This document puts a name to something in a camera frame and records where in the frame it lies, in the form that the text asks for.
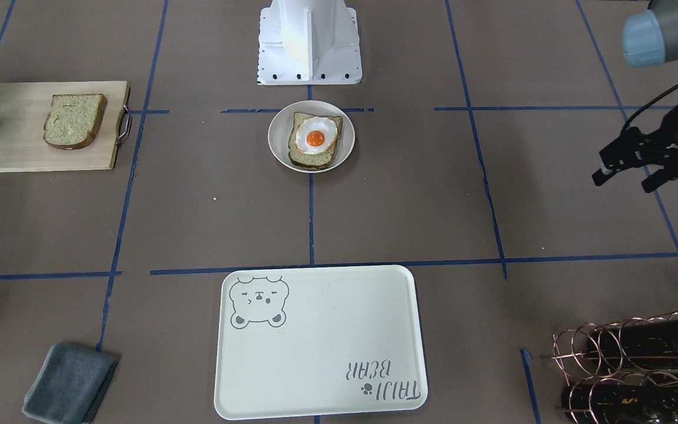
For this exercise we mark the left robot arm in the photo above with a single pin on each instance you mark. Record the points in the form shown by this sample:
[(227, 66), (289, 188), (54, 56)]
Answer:
[(648, 38)]

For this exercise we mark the copper wire bottle rack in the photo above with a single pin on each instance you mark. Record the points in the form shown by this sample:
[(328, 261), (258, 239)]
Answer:
[(569, 354)]

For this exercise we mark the wooden cutting board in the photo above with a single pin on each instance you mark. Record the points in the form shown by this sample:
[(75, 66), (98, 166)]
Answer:
[(24, 108)]

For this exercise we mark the fried egg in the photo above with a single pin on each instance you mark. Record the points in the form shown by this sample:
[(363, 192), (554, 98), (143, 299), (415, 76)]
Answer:
[(315, 135)]

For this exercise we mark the folded grey cloth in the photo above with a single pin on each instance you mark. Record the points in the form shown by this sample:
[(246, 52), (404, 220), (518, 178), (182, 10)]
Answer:
[(70, 386)]

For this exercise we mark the dark green wine bottle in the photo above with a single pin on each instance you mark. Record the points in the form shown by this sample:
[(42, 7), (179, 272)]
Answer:
[(648, 346)]

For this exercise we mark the white round plate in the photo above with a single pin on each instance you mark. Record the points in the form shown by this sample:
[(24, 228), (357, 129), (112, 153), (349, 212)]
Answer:
[(282, 125)]

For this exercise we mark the white bear serving tray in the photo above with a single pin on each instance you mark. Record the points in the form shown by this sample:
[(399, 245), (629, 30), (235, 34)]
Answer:
[(319, 341)]

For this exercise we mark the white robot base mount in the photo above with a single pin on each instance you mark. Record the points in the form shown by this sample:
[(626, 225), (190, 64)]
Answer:
[(308, 42)]

